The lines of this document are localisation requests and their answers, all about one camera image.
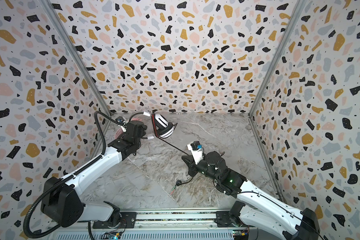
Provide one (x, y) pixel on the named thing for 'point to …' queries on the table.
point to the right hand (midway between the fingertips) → (180, 156)
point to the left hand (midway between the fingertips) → (136, 124)
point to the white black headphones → (162, 128)
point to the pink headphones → (121, 130)
